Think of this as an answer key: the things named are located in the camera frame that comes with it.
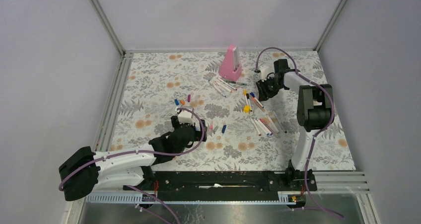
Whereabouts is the pink metronome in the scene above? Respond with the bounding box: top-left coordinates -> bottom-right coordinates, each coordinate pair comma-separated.
218,44 -> 242,81

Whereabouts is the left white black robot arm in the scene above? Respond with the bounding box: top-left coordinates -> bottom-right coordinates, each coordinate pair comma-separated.
58,107 -> 207,201

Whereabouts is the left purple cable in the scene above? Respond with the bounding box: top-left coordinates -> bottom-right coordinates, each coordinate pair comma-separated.
58,107 -> 207,192

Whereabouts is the orange brown marker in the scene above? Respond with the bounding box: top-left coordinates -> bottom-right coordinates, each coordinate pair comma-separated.
251,97 -> 265,112

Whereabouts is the purple capped white marker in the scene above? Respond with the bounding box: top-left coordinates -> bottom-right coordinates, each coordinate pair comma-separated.
256,119 -> 273,136

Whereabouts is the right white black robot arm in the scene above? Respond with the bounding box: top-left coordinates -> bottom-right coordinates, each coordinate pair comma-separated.
254,59 -> 335,190

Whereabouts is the grey white marker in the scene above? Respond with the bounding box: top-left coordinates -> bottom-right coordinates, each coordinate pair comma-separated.
266,114 -> 279,133

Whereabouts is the dark blue capped marker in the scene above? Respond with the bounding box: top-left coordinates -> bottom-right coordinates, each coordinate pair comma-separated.
273,111 -> 287,133

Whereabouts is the magenta capped white marker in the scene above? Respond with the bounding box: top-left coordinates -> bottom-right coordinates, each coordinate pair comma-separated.
218,77 -> 237,91

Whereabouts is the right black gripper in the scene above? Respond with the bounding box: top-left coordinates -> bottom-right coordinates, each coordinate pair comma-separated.
256,76 -> 284,102

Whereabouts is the red brown capped marker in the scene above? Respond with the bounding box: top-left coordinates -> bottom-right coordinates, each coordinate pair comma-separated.
250,117 -> 262,137

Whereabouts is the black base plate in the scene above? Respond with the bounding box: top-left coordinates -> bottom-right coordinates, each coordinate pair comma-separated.
135,170 -> 317,202

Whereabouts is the yellow cube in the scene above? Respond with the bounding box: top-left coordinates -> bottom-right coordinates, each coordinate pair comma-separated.
243,105 -> 251,113

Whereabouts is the pink translucent marker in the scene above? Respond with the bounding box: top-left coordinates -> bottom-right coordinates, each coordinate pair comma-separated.
260,118 -> 277,135

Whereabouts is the dark green marker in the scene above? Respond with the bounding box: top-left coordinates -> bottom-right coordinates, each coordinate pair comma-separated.
226,80 -> 248,86

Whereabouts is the blue capped white marker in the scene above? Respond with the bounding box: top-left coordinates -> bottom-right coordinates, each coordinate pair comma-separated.
208,80 -> 226,97

